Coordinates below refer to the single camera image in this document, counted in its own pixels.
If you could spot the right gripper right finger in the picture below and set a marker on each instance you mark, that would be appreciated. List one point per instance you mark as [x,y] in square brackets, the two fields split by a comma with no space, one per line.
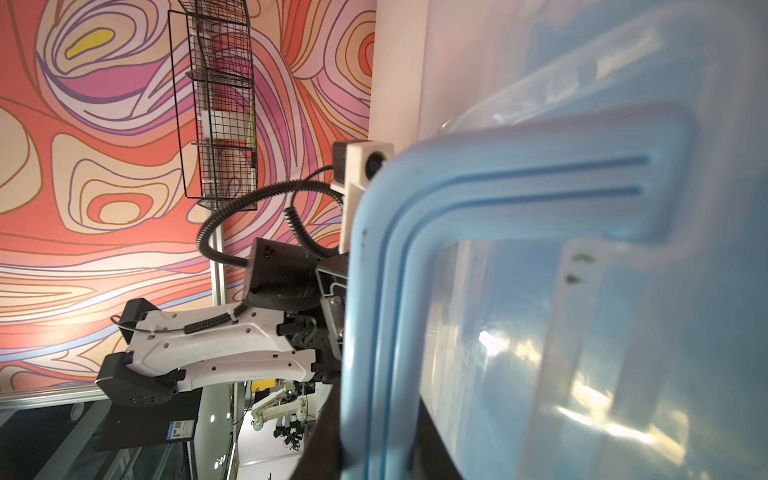
[432,447]

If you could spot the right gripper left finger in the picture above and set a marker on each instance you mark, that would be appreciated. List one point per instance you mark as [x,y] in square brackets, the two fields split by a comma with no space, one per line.
[323,458]

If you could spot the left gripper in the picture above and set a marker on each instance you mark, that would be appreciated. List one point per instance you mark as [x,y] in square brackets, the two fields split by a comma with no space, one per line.
[321,329]

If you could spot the blue plastic toolbox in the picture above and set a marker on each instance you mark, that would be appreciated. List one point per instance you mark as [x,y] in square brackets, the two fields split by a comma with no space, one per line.
[568,269]

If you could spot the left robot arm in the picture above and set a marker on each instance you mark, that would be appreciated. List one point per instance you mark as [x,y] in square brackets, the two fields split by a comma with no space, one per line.
[155,384]

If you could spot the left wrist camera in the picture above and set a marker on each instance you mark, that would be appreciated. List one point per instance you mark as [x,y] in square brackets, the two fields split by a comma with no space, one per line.
[354,164]

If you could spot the left wire basket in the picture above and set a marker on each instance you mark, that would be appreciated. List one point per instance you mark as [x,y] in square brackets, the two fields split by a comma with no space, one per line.
[214,79]

